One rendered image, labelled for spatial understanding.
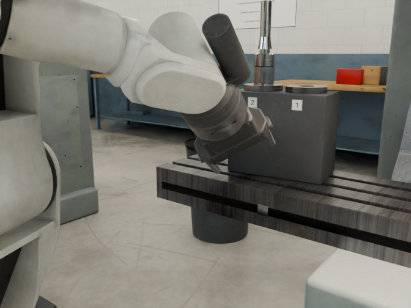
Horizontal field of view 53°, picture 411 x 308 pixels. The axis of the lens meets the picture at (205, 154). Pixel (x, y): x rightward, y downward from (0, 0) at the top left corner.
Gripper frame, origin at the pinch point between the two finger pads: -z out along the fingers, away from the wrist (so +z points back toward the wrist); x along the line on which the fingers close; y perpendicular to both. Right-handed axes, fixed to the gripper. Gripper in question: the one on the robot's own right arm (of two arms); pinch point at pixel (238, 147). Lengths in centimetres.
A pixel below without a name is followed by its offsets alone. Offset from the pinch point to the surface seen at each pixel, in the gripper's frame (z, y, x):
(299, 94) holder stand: -13.1, 12.5, 15.2
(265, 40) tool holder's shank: -10.5, 27.7, 14.7
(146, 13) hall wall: -369, 527, -64
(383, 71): -318, 194, 146
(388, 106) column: -46, 18, 38
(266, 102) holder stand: -14.5, 15.6, 8.5
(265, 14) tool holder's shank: -7.2, 31.3, 17.1
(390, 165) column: -55, 6, 32
